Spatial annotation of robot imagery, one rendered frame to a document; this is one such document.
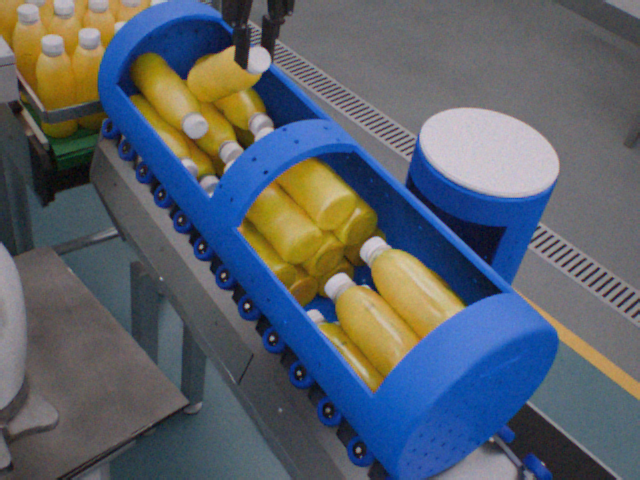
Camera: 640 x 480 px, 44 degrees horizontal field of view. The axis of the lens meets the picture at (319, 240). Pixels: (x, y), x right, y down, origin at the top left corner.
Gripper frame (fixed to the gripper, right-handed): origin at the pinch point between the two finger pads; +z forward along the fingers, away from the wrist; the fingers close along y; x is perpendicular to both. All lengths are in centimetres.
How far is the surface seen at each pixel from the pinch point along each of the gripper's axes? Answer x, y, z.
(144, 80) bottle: 20.1, -9.0, 16.5
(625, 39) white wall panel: 117, 314, 130
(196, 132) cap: 5.6, -6.5, 18.7
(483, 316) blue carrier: -56, -1, 6
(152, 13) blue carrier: 24.9, -5.1, 6.8
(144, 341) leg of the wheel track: 21, -10, 90
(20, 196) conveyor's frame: 66, -21, 75
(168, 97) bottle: 12.4, -8.3, 15.4
